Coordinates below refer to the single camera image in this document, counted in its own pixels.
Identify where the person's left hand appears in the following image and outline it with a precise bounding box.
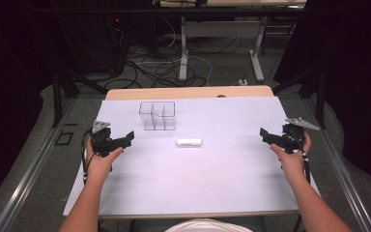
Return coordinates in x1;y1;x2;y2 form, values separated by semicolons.
85;138;125;186

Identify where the person's right hand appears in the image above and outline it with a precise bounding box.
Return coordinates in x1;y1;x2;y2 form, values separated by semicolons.
269;131;313;185

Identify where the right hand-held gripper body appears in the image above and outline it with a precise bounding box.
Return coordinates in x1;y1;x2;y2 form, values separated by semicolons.
270;117;321;155

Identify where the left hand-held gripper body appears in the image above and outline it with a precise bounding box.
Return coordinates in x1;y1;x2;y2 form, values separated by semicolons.
90;120;127;159

